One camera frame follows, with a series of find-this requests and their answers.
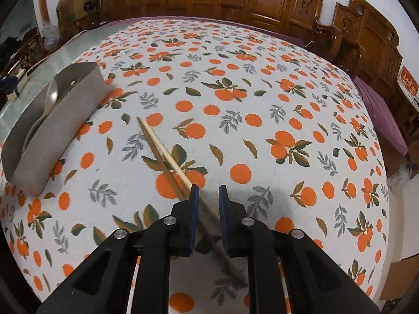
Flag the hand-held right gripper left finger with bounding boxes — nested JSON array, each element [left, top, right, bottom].
[[36, 184, 200, 314]]

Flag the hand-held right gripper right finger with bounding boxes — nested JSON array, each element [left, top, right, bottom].
[[219, 184, 382, 314]]

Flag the brown wooden chopstick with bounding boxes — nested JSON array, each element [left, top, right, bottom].
[[137, 117, 248, 286]]

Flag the light bamboo chopstick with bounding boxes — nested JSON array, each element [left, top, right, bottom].
[[143, 120, 224, 223]]

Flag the metal utensil tray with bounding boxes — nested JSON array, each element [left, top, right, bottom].
[[0, 62, 110, 197]]

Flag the large metal spoon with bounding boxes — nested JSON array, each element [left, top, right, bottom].
[[23, 78, 61, 153]]

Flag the orange fruit print tablecloth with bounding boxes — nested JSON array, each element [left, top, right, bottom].
[[0, 16, 390, 314]]

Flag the flat cardboard sheet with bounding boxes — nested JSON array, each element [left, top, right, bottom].
[[380, 257, 419, 301]]

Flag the carved wooden chair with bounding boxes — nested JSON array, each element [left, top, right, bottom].
[[308, 23, 366, 72]]

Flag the clear plastic bag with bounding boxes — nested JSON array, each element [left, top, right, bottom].
[[42, 20, 62, 53]]

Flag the red sign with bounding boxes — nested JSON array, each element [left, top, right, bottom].
[[398, 66, 419, 98]]

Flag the carved wooden armchair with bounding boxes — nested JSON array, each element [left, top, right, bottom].
[[334, 0, 404, 89]]

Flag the stacked cardboard boxes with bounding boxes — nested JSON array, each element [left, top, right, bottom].
[[57, 0, 103, 28]]

